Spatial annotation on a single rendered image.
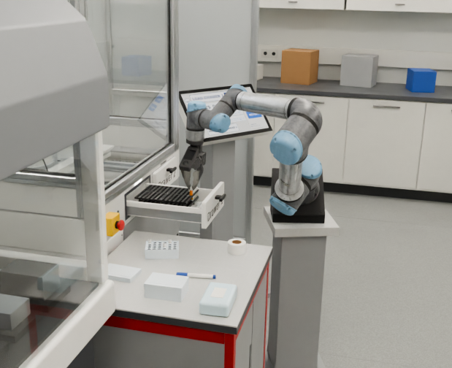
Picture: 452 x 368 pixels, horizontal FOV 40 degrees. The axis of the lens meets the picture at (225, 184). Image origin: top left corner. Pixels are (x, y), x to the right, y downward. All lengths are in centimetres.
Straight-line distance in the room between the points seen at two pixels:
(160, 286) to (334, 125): 355
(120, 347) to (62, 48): 101
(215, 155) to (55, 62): 202
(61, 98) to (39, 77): 9
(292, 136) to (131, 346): 87
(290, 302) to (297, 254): 24
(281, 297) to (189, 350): 89
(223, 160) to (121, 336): 162
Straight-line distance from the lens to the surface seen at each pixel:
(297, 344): 294
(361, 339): 337
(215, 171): 342
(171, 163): 295
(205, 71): 413
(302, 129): 211
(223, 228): 357
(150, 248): 232
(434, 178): 546
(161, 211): 248
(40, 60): 143
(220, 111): 239
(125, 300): 204
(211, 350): 198
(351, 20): 594
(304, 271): 276
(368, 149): 538
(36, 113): 137
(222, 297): 195
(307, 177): 250
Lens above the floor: 173
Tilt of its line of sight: 18 degrees down
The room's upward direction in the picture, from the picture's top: 1 degrees clockwise
